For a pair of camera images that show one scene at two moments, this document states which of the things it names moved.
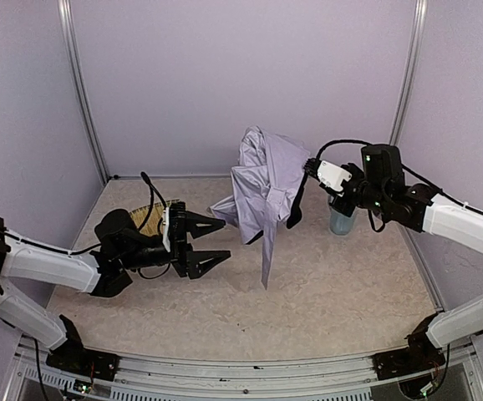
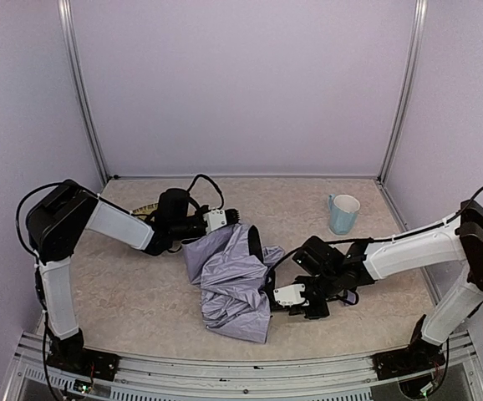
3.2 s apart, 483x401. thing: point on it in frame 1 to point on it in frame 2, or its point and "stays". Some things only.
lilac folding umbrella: x=269 y=186 to x=230 y=266
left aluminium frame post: x=64 y=7 stays
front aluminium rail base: x=136 y=378 stays
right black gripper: x=301 y=194 to x=293 y=308
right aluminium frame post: x=409 y=72 stays
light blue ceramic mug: x=339 y=223 stays
